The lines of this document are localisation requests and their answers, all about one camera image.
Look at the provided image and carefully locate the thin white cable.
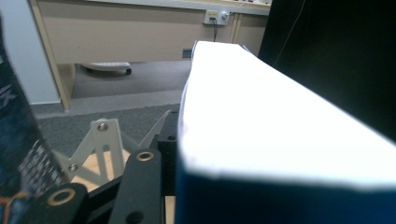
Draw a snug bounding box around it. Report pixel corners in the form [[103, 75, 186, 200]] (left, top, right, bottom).
[[228, 0, 248, 16]]

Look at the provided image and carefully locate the beige wooden desk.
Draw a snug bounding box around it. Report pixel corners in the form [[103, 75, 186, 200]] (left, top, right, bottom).
[[29, 0, 272, 110]]

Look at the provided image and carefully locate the blue book with white pages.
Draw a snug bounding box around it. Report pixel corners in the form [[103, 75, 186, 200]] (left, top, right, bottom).
[[175, 40, 396, 224]]

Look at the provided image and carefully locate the white expandable book rack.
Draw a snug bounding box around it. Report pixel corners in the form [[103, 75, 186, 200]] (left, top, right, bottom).
[[52, 109, 172, 188]]

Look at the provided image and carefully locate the white wall power outlet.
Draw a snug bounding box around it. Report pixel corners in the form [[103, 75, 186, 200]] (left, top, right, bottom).
[[203, 8, 231, 26]]

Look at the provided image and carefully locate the thin yellow cord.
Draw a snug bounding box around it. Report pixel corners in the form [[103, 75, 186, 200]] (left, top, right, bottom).
[[273, 0, 307, 68]]

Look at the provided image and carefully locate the dark illustrated cover book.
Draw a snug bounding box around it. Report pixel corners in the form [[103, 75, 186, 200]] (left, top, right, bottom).
[[0, 12, 68, 224]]

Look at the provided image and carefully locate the flat wheeled base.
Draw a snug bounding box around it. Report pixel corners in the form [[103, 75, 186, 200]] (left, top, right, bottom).
[[80, 61, 133, 76]]

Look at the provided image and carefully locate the black curtain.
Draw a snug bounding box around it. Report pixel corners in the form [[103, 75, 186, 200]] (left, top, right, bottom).
[[257, 0, 396, 143]]

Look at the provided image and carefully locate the pale blue partition panel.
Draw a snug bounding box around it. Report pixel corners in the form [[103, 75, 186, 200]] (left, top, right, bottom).
[[0, 0, 62, 105]]

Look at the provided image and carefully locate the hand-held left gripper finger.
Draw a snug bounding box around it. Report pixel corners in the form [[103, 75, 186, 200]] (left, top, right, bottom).
[[157, 110, 180, 198]]

